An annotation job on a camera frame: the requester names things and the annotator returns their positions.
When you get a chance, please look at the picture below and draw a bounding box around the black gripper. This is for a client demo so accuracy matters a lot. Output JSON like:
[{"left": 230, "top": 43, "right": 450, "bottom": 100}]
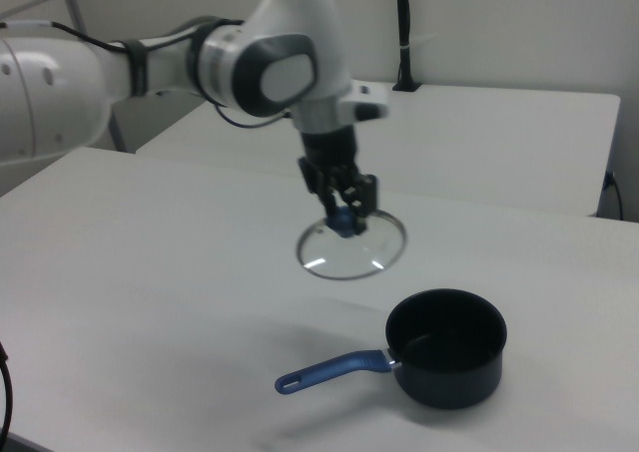
[{"left": 298, "top": 126, "right": 379, "bottom": 237}]

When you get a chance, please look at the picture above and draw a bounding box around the glass lid with blue knob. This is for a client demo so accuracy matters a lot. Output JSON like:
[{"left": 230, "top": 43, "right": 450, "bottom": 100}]
[{"left": 297, "top": 206, "right": 408, "bottom": 281}]

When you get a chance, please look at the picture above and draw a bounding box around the white side table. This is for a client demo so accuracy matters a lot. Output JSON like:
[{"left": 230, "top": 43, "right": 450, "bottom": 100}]
[{"left": 135, "top": 79, "right": 622, "bottom": 219}]

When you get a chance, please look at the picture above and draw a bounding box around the black pole clamp mount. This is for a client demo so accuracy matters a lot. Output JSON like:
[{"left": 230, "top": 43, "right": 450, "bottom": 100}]
[{"left": 391, "top": 0, "right": 421, "bottom": 93}]

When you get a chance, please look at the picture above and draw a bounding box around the black saucepan with blue handle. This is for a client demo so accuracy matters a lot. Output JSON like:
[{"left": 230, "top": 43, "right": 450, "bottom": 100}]
[{"left": 273, "top": 287, "right": 509, "bottom": 411}]

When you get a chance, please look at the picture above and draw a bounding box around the black cable at table side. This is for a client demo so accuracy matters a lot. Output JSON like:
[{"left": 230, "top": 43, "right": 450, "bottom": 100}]
[{"left": 604, "top": 171, "right": 625, "bottom": 222}]

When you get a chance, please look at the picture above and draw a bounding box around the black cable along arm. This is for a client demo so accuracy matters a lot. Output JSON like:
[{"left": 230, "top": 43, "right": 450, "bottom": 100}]
[{"left": 47, "top": 20, "right": 297, "bottom": 130}]

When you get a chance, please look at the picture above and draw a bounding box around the grey metal partition post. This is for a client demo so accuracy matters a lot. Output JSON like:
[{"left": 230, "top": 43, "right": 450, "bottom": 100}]
[{"left": 58, "top": 0, "right": 89, "bottom": 35}]

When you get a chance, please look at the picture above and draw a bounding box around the black hanging cable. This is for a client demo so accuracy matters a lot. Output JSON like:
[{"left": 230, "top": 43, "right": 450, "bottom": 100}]
[{"left": 0, "top": 339, "right": 14, "bottom": 446}]

